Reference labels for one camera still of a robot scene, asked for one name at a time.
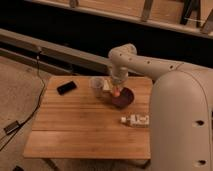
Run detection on small white bottle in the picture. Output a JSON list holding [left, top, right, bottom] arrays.
[[120, 114, 149, 127]]

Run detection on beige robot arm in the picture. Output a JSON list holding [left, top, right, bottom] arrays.
[[108, 44, 213, 171]]

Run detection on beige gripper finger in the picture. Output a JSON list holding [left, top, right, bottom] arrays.
[[118, 85, 124, 94], [112, 85, 117, 95]]

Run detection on black power cable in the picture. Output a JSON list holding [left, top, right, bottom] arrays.
[[0, 51, 48, 152]]

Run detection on orange pepper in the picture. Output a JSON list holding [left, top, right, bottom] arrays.
[[113, 89, 120, 97]]

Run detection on small white box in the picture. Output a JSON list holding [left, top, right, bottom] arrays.
[[102, 80, 111, 92]]

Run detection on wooden table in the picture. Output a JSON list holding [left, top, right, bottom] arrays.
[[24, 76, 152, 159]]

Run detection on clear plastic cup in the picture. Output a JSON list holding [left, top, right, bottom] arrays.
[[89, 77, 104, 98]]

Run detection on black smartphone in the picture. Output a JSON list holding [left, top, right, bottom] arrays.
[[57, 81, 77, 95]]

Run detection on black power adapter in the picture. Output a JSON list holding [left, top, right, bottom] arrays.
[[4, 121, 20, 135]]

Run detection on dark purple ceramic bowl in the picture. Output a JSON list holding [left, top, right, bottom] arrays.
[[112, 87, 134, 108]]

